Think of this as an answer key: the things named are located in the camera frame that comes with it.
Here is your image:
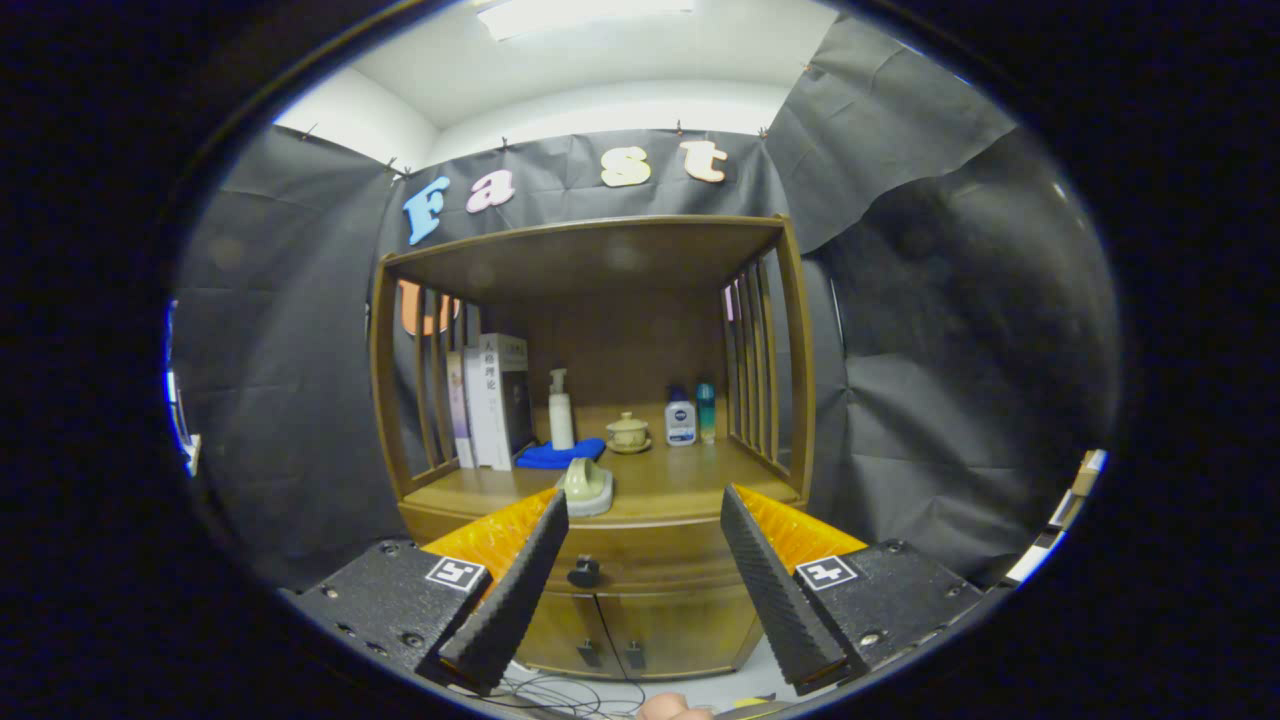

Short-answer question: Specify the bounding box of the thin purple white book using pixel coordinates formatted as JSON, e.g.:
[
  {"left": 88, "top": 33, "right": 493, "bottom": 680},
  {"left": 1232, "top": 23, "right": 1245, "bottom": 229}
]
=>
[{"left": 446, "top": 350, "right": 476, "bottom": 470}]

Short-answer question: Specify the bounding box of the white striped frame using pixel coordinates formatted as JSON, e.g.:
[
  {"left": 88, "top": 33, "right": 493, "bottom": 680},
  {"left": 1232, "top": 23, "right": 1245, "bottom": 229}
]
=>
[{"left": 1005, "top": 448, "right": 1109, "bottom": 586}]

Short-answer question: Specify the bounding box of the wooden countertop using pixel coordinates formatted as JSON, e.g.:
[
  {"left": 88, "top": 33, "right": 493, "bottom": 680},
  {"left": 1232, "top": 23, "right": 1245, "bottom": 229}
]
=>
[{"left": 400, "top": 437, "right": 803, "bottom": 528}]

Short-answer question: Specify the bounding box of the ceiling light panel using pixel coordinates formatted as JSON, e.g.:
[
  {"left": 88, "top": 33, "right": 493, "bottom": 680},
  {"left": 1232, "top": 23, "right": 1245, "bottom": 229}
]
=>
[{"left": 472, "top": 0, "right": 696, "bottom": 43}]

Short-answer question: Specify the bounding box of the pale green sponge brush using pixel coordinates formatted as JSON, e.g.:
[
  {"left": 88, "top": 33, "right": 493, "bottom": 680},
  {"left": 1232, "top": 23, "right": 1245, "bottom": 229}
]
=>
[{"left": 556, "top": 457, "right": 615, "bottom": 518}]

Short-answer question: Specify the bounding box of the white lotion bottle blue cap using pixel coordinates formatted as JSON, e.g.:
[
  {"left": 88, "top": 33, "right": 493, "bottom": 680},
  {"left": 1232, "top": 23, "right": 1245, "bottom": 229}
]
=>
[{"left": 664, "top": 386, "right": 698, "bottom": 447}]

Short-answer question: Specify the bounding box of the black backdrop cloth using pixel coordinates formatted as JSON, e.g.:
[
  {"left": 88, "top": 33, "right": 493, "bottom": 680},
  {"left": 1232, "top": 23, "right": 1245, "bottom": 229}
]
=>
[{"left": 170, "top": 15, "right": 1121, "bottom": 591}]

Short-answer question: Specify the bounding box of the wooden cabinet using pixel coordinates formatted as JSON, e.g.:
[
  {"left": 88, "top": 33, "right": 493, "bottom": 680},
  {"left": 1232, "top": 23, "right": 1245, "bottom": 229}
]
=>
[{"left": 368, "top": 214, "right": 816, "bottom": 683}]

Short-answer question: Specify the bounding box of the white spray bottle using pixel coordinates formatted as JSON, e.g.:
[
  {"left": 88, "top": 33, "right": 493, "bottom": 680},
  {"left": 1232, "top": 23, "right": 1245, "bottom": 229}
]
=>
[{"left": 547, "top": 368, "right": 576, "bottom": 451}]

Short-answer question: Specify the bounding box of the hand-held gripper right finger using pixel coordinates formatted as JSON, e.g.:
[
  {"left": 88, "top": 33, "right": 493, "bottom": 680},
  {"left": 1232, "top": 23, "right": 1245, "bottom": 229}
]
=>
[{"left": 720, "top": 484, "right": 991, "bottom": 696}]

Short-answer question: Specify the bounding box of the thick white book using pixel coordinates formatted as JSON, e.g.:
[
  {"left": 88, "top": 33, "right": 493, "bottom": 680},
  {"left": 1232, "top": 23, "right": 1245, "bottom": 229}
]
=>
[{"left": 463, "top": 333, "right": 535, "bottom": 471}]

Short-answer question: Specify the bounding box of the wooden drawer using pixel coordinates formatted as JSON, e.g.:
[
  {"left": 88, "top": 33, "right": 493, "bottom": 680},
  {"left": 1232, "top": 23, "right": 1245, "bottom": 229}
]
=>
[{"left": 398, "top": 495, "right": 806, "bottom": 598}]

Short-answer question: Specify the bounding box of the blue folded cloth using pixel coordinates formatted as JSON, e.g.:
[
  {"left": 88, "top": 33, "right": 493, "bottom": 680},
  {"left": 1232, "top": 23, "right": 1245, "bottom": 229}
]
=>
[{"left": 515, "top": 437, "right": 607, "bottom": 471}]

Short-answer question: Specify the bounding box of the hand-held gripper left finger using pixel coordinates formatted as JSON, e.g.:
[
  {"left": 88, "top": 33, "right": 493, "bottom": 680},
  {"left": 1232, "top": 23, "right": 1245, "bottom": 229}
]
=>
[{"left": 290, "top": 490, "right": 570, "bottom": 696}]

